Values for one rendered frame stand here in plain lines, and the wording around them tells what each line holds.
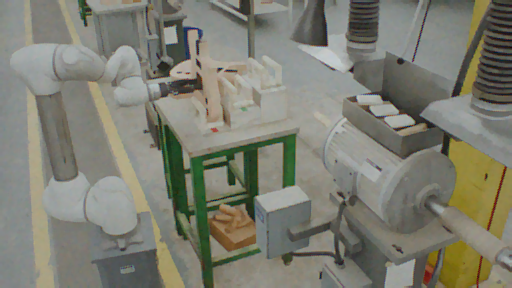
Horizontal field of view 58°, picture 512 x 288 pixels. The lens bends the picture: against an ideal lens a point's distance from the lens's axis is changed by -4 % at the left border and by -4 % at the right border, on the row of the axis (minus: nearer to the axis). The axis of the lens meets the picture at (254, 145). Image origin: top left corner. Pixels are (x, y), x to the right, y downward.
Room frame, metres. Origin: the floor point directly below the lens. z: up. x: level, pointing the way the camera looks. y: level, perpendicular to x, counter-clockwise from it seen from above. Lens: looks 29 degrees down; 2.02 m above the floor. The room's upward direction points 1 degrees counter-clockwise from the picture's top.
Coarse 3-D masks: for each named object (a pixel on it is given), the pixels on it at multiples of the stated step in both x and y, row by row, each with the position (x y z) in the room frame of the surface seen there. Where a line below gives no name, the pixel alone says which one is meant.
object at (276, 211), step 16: (272, 192) 1.29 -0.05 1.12; (288, 192) 1.29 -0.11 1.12; (256, 208) 1.26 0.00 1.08; (272, 208) 1.21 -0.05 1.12; (288, 208) 1.22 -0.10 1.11; (304, 208) 1.24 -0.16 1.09; (256, 224) 1.26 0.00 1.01; (272, 224) 1.19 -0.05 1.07; (288, 224) 1.22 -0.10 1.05; (256, 240) 1.26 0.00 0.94; (272, 240) 1.19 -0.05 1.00; (288, 240) 1.22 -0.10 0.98; (304, 240) 1.24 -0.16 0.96; (272, 256) 1.19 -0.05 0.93
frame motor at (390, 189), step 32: (352, 128) 1.30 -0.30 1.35; (352, 160) 1.19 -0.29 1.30; (384, 160) 1.11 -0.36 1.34; (416, 160) 1.06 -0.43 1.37; (448, 160) 1.10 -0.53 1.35; (352, 192) 1.15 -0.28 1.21; (384, 192) 1.04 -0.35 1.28; (416, 192) 1.04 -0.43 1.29; (448, 192) 1.09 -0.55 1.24; (384, 224) 1.10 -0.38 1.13; (416, 224) 1.05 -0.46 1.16
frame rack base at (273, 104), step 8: (248, 80) 2.35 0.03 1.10; (256, 80) 2.35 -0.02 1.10; (272, 80) 2.34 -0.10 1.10; (256, 88) 2.24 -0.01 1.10; (280, 88) 2.23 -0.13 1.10; (256, 96) 2.22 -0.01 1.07; (264, 96) 2.18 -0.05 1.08; (272, 96) 2.19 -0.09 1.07; (280, 96) 2.21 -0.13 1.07; (256, 104) 2.21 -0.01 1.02; (264, 104) 2.18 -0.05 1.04; (272, 104) 2.20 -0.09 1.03; (280, 104) 2.21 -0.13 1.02; (264, 112) 2.18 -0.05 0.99; (272, 112) 2.19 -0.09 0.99; (280, 112) 2.21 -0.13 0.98; (264, 120) 2.18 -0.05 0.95; (272, 120) 2.19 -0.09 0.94; (280, 120) 2.21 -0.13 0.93
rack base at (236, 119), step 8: (240, 96) 2.32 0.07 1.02; (224, 104) 2.23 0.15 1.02; (224, 112) 2.20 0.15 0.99; (232, 112) 2.13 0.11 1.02; (240, 112) 2.13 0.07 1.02; (248, 112) 2.15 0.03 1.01; (256, 112) 2.16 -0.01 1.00; (224, 120) 2.21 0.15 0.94; (232, 120) 2.12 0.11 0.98; (240, 120) 2.13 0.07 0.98; (248, 120) 2.15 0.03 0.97; (256, 120) 2.16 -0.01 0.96; (232, 128) 2.11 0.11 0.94; (240, 128) 2.13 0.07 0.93
